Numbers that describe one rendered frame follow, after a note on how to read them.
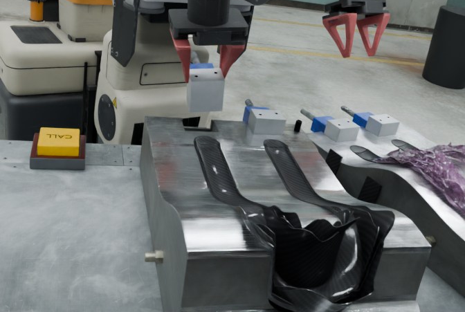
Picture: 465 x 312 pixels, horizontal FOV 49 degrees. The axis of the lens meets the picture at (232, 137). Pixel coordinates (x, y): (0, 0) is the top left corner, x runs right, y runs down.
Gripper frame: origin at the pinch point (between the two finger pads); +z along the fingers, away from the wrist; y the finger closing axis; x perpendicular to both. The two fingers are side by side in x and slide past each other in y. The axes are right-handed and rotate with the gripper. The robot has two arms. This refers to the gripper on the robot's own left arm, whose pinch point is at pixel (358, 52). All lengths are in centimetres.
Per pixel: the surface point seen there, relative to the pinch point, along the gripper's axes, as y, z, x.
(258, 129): -25.7, 11.4, -0.9
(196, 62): -31.7, -0.1, 5.7
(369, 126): 3.1, 14.1, 1.7
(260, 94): 141, 6, 213
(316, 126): -7.1, 12.9, 5.4
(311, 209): -36.3, 19.1, -23.1
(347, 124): -4.8, 12.8, -0.1
